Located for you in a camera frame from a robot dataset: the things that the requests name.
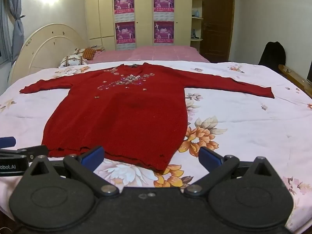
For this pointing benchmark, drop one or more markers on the white brown patterned pillow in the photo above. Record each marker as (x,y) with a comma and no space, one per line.
(79,51)
(73,61)

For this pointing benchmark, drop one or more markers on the orange striped cushion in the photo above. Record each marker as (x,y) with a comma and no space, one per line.
(91,53)

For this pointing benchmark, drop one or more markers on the dark flat screen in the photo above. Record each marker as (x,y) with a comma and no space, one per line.
(309,74)

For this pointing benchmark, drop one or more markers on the brown wooden door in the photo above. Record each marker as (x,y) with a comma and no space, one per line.
(217,29)

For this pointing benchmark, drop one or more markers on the red knitted sweater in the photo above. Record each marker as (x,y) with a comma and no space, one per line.
(126,117)

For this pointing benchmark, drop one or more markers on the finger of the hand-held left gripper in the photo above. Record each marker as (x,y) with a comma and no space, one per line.
(7,141)
(36,152)

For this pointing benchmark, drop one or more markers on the pink bed sheet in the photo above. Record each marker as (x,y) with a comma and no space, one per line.
(158,53)

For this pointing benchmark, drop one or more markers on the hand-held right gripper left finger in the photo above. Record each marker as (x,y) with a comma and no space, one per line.
(93,157)

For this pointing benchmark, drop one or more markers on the cream arched headboard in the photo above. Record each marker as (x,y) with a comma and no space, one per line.
(48,43)

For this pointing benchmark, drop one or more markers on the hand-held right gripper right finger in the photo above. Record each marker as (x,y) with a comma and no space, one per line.
(209,157)

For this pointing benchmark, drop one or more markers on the white floral blanket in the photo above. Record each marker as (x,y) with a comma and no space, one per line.
(243,117)

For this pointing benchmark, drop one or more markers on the cream wardrobe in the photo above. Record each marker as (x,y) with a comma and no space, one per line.
(143,14)

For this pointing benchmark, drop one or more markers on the pink wall poster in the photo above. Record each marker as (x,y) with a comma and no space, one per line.
(123,3)
(163,32)
(163,2)
(125,33)

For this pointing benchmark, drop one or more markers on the wooden bed frame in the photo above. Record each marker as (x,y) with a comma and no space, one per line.
(292,74)

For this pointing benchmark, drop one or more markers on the grey blue curtain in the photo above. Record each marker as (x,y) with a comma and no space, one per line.
(17,29)

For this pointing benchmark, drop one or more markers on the cream corner shelf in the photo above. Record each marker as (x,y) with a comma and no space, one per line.
(197,22)

